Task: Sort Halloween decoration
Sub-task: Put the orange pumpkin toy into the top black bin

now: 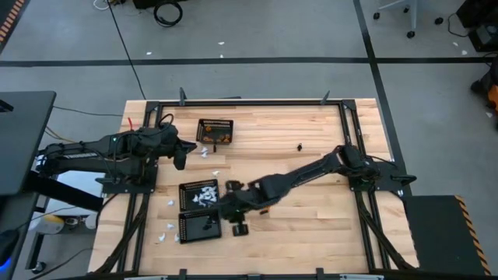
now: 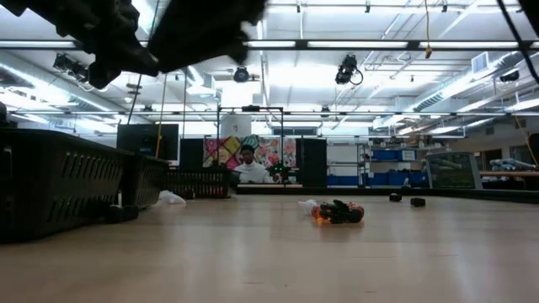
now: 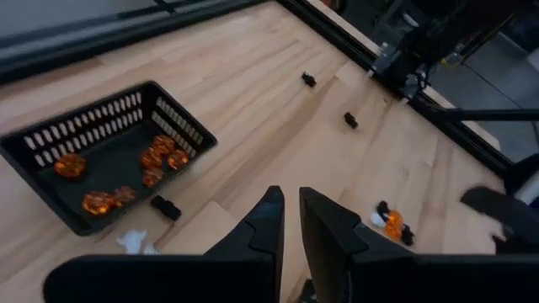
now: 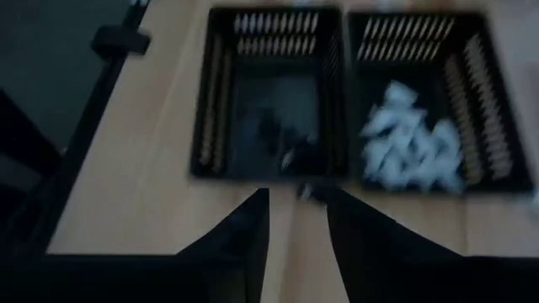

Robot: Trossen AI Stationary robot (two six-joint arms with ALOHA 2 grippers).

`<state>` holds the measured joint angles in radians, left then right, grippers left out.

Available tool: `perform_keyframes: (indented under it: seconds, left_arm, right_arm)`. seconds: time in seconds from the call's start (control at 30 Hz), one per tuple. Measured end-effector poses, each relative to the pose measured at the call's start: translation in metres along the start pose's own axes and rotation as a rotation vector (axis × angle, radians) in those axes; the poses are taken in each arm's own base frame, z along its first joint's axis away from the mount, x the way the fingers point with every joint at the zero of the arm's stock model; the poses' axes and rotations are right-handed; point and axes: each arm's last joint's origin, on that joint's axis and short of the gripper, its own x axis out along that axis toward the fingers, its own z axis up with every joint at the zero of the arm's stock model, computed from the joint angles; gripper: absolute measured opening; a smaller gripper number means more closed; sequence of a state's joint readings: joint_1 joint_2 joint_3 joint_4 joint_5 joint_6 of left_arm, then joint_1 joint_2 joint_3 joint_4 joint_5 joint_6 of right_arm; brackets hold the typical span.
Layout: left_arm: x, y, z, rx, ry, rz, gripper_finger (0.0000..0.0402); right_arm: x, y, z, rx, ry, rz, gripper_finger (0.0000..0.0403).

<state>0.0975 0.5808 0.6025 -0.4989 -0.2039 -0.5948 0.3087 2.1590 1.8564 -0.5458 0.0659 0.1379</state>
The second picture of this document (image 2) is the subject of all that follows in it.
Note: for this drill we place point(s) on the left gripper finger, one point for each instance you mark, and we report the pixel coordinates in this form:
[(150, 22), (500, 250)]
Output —
[(103, 76)]

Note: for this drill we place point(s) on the black background robot arm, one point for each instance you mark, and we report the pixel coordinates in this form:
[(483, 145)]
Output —
[(279, 170)]

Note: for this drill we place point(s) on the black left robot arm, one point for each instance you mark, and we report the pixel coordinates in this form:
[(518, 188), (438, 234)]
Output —
[(202, 29)]

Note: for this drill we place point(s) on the black monitor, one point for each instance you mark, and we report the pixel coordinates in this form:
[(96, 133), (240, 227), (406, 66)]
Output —
[(143, 141)]

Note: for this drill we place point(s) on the yellow pole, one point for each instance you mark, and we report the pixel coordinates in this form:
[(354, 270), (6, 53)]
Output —
[(159, 134)]

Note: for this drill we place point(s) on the black slotted plastic basket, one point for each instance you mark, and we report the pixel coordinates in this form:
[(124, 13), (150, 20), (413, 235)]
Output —
[(143, 185), (198, 183), (50, 189)]

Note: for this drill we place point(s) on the tall black cabinet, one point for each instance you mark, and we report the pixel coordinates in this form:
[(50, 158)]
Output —
[(191, 153), (311, 162)]

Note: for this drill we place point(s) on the round black ceiling fixture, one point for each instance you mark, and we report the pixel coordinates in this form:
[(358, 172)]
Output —
[(241, 74)]

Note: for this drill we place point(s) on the person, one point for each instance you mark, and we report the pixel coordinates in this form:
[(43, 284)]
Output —
[(252, 170)]

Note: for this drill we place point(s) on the orange pumpkin figurine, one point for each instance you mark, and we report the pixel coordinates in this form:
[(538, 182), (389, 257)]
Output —
[(358, 207), (316, 211)]

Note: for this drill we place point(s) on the shelf with blue bins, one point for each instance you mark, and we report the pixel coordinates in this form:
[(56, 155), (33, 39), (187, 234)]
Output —
[(379, 179)]

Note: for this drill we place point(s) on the grey green glass box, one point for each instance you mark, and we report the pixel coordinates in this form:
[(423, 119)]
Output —
[(452, 170)]

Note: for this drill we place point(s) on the black background frame rig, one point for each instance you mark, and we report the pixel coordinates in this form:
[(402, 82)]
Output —
[(250, 108)]

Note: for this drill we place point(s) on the colourful patterned wall hanging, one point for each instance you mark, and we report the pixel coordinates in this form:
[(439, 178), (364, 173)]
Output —
[(273, 149)]

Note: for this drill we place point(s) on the black overhead frame beam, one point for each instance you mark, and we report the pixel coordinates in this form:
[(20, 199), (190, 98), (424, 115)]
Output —
[(301, 44)]

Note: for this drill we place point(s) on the black aluminium table frame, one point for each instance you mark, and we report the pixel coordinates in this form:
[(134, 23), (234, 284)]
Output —
[(463, 192)]

